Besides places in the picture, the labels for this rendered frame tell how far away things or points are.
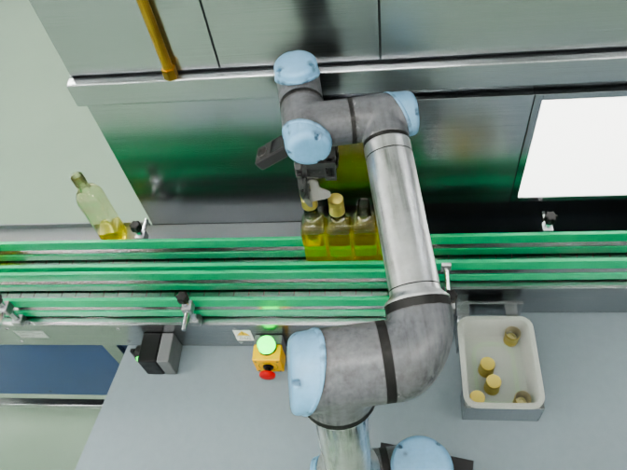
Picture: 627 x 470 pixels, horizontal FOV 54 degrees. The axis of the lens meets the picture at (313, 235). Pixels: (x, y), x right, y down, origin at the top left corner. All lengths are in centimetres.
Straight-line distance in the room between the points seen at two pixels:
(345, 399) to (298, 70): 53
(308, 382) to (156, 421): 83
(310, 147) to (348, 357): 34
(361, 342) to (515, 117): 67
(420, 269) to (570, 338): 82
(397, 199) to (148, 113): 68
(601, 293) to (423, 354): 83
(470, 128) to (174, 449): 100
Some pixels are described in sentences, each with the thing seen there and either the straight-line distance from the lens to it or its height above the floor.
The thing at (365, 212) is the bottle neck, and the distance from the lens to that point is 132.
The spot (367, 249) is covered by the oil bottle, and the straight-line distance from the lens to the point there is 141.
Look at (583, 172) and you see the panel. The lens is 151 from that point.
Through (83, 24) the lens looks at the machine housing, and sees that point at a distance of 130.
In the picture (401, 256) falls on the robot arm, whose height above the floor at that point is 143.
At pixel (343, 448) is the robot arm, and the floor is 121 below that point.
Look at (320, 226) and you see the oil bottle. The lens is 136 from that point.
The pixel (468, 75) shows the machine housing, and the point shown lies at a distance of 125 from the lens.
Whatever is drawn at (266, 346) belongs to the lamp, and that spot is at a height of 85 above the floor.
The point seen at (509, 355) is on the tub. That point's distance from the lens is 157.
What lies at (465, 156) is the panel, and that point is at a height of 115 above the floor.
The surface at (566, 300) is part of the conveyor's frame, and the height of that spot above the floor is 82.
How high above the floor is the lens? 218
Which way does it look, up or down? 54 degrees down
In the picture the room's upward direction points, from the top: 11 degrees counter-clockwise
